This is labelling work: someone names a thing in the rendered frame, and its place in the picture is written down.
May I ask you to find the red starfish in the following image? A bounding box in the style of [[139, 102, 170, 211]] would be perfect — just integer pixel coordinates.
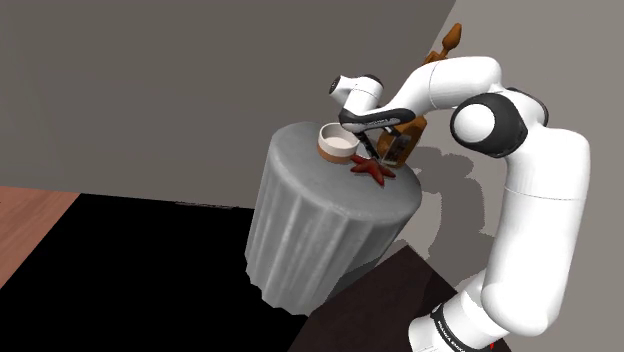
[[349, 153, 397, 187]]

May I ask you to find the amber bottle with brown stopper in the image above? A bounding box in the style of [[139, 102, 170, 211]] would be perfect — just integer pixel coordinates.
[[376, 22, 463, 170]]

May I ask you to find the white and brown bowl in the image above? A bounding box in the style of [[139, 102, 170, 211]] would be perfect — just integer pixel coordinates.
[[317, 122, 362, 165]]

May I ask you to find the round grey draped table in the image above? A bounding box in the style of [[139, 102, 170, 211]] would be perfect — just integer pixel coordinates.
[[243, 120, 423, 317]]

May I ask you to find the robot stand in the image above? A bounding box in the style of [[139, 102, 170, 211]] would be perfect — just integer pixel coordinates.
[[287, 245, 513, 352]]

